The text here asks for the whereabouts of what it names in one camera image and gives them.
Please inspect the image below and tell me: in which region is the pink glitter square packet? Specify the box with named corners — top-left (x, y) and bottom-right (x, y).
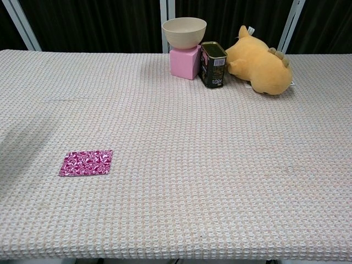
top-left (58, 149), bottom-right (114, 177)

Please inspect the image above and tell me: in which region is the beige waffle tablecloth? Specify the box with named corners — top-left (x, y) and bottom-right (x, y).
top-left (0, 49), bottom-right (352, 261)

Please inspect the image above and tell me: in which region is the pink foam block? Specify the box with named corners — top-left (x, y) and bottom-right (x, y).
top-left (169, 45), bottom-right (202, 80)

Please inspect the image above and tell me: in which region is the dark green tin can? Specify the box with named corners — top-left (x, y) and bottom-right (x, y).
top-left (200, 41), bottom-right (228, 89)

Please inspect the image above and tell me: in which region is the beige bowl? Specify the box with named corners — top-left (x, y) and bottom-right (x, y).
top-left (162, 17), bottom-right (207, 50)

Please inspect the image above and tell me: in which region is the yellow plush toy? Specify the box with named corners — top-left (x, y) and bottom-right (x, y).
top-left (224, 25), bottom-right (295, 96)

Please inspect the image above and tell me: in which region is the black pleated curtain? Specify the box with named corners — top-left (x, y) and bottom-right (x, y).
top-left (20, 0), bottom-right (163, 53)
top-left (0, 5), bottom-right (30, 51)
top-left (175, 0), bottom-right (294, 54)
top-left (287, 0), bottom-right (352, 55)

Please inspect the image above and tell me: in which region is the white frame post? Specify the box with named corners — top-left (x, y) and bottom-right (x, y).
top-left (160, 0), bottom-right (176, 53)
top-left (0, 0), bottom-right (42, 52)
top-left (277, 0), bottom-right (306, 54)

